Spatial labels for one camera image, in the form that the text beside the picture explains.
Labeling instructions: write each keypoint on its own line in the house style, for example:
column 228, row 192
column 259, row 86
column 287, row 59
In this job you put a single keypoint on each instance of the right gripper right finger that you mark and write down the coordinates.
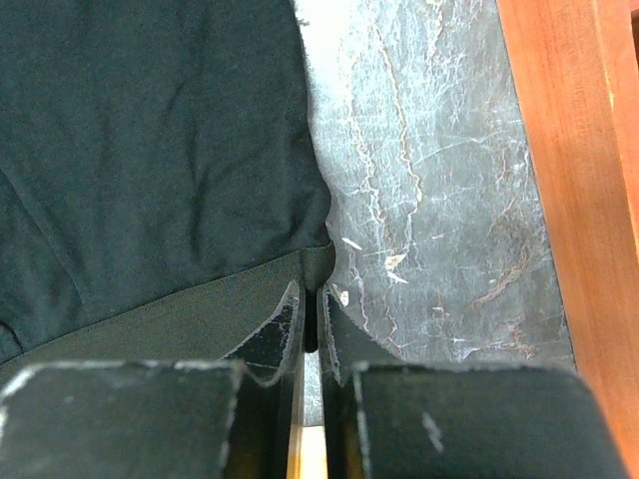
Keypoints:
column 387, row 418

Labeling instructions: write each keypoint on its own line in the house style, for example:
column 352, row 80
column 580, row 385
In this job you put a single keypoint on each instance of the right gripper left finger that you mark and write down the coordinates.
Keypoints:
column 237, row 417

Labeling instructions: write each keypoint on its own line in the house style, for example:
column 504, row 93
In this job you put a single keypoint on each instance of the black underwear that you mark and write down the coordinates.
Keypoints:
column 159, row 185

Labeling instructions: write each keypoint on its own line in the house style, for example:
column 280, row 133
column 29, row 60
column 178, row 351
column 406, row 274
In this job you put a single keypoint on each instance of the orange compartment organizer tray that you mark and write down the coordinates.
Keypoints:
column 575, row 70

